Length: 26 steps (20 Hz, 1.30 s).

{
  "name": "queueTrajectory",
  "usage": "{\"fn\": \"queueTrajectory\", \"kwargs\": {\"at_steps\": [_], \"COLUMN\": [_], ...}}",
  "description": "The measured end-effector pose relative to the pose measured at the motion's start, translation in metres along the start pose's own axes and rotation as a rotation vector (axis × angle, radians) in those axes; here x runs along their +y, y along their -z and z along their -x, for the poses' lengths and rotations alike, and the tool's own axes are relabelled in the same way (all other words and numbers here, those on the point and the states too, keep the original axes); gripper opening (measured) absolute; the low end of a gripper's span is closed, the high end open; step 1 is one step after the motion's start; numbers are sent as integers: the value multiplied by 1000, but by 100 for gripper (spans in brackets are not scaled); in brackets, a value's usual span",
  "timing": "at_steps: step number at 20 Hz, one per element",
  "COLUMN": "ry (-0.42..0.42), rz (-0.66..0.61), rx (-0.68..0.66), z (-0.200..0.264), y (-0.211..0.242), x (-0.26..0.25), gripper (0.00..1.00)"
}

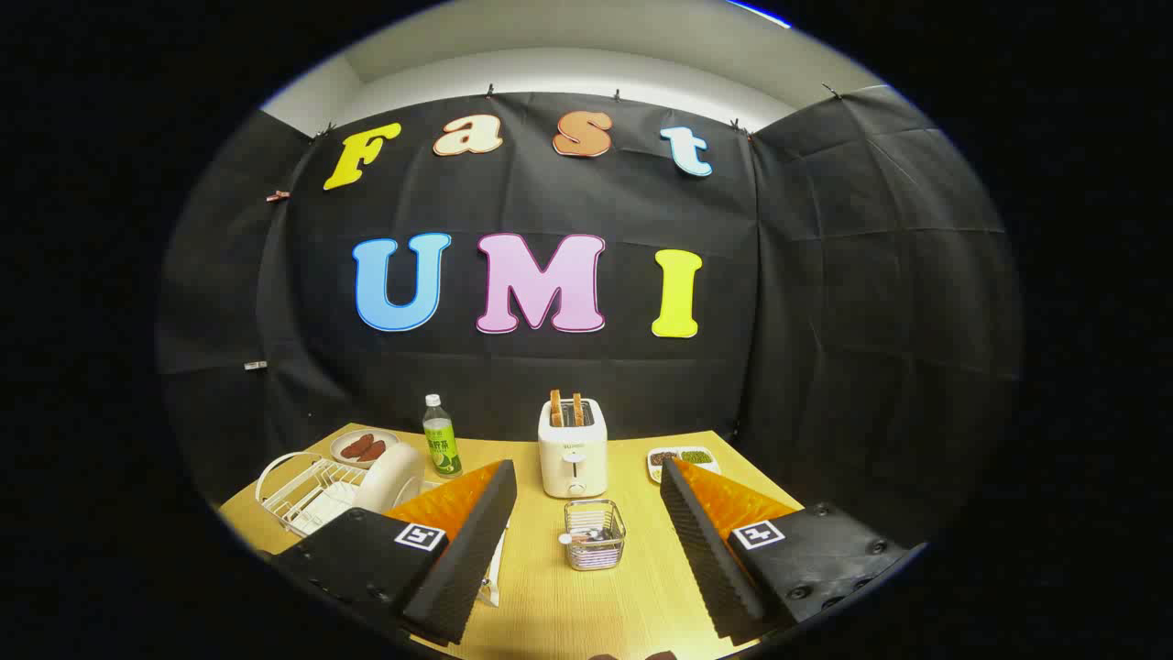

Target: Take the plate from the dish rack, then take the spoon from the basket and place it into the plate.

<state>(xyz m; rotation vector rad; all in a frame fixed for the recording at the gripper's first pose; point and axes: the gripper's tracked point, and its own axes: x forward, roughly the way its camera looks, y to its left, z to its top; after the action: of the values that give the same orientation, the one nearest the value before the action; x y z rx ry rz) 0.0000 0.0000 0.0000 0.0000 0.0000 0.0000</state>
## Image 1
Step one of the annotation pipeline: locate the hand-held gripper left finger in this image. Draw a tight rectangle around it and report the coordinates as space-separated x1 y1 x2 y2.
261 458 519 647

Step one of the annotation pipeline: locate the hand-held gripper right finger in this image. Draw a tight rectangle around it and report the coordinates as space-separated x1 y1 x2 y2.
660 456 926 647

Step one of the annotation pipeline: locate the white plate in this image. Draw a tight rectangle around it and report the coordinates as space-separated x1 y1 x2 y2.
353 443 425 514

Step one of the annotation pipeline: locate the metal wire basket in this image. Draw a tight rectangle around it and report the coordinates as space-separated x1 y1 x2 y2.
563 500 627 572

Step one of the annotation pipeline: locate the white wire dish rack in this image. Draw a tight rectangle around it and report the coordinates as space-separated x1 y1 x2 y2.
255 451 505 608

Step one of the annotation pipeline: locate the white divided dish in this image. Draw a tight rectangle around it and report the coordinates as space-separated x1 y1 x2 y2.
647 446 721 485

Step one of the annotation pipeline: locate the small beige plate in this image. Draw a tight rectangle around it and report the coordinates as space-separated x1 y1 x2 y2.
330 429 401 469

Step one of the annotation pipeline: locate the green label drink bottle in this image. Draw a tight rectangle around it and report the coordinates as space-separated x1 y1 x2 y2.
422 394 464 479

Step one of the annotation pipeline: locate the white toaster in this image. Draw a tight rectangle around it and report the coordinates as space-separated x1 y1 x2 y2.
538 398 608 500

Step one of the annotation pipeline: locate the black backdrop cloth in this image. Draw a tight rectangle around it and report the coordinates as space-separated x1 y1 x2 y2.
156 84 1023 551

